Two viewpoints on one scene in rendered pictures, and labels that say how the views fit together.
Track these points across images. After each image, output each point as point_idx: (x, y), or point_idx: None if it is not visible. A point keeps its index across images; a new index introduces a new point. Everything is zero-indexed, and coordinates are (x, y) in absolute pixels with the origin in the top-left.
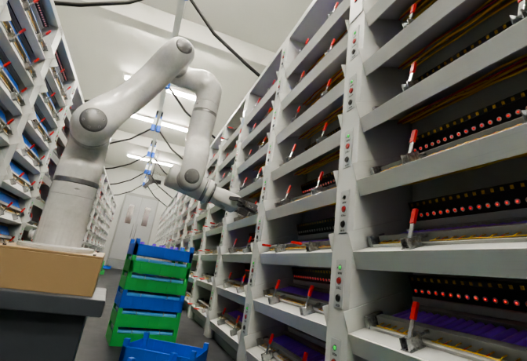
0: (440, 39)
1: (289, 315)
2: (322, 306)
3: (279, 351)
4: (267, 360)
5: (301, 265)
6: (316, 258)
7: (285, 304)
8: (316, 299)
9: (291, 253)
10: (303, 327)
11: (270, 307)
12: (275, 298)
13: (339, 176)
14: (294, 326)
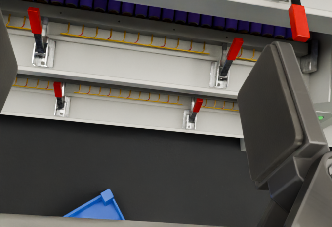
0: None
1: (167, 88)
2: (329, 101)
3: (68, 82)
4: (69, 109)
5: (216, 16)
6: (320, 23)
7: (90, 49)
8: (204, 31)
9: None
10: (218, 95)
11: (56, 74)
12: (49, 49)
13: None
14: (177, 91)
